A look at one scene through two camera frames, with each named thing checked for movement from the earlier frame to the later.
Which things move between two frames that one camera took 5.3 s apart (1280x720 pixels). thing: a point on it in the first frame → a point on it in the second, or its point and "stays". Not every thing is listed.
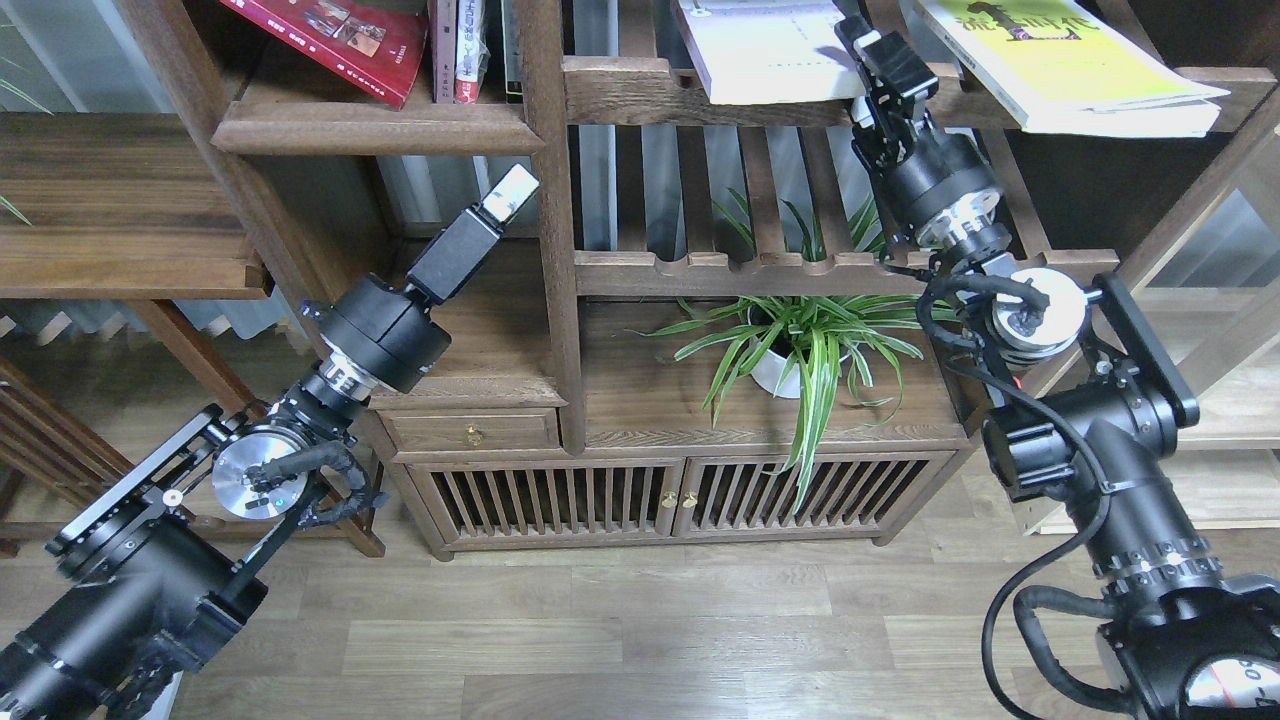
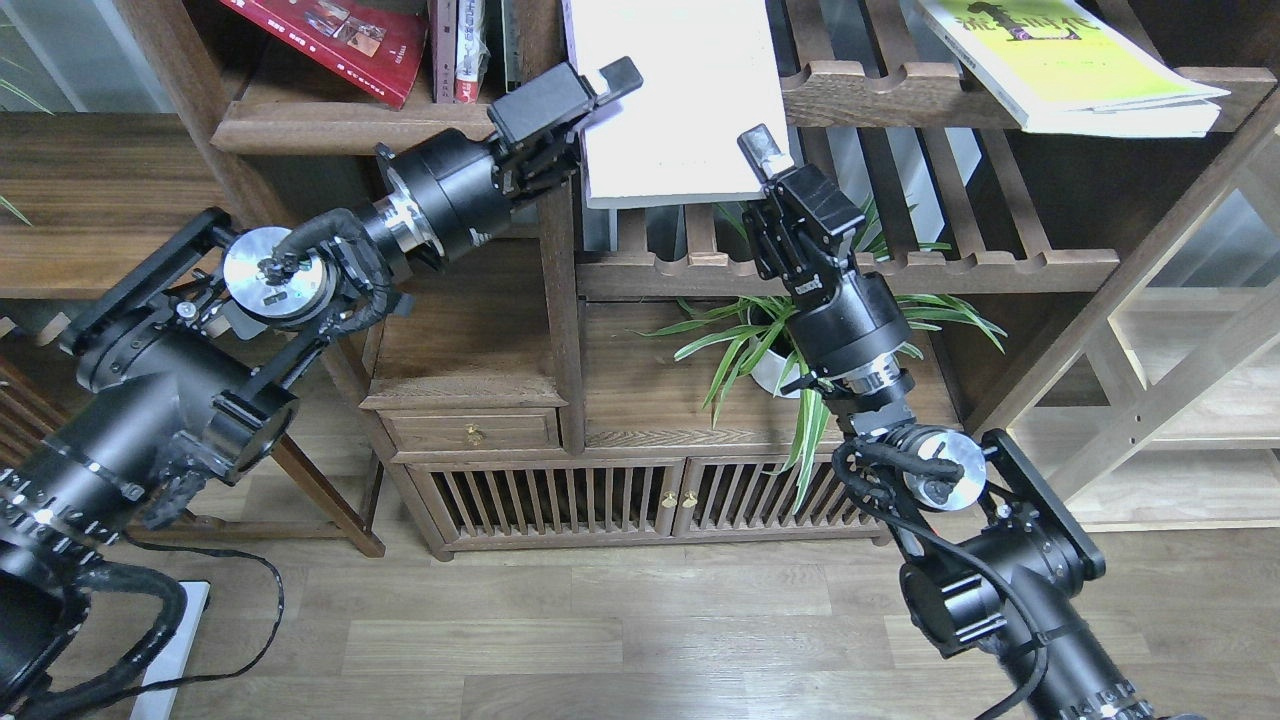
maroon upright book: x=442 y=28 stays
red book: x=378 y=44 stays
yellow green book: x=1060 y=67 stays
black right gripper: x=941 y=189 → x=843 y=319
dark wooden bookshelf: x=778 y=245 stays
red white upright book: x=472 y=50 stays
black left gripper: x=387 y=331 → x=452 y=192
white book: x=771 y=52 → x=709 y=76
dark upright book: x=513 y=49 stays
